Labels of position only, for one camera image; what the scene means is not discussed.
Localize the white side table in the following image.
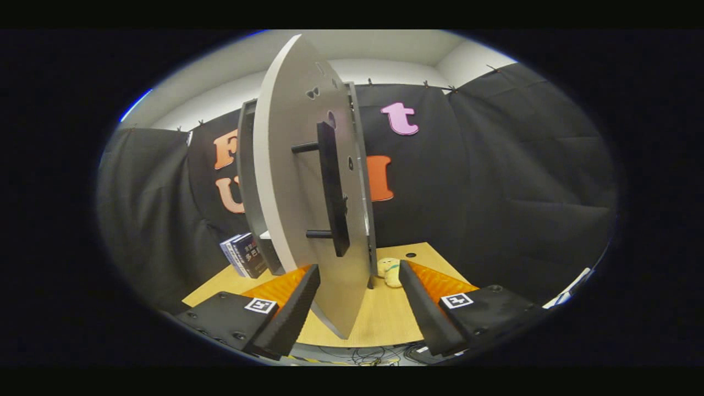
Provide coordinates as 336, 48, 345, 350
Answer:
543, 267, 592, 309

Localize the yellow plush toy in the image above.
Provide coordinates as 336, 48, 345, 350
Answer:
377, 257, 404, 289

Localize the black door handle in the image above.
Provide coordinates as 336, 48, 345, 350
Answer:
291, 121, 351, 258

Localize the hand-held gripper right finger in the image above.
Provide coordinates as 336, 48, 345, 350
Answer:
399, 260, 549, 358

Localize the grey cabinet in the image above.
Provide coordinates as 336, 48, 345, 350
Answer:
236, 82, 380, 290

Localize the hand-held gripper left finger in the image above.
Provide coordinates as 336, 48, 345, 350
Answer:
174, 264, 321, 361

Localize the dark blue book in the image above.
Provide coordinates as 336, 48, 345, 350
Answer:
230, 233, 269, 279

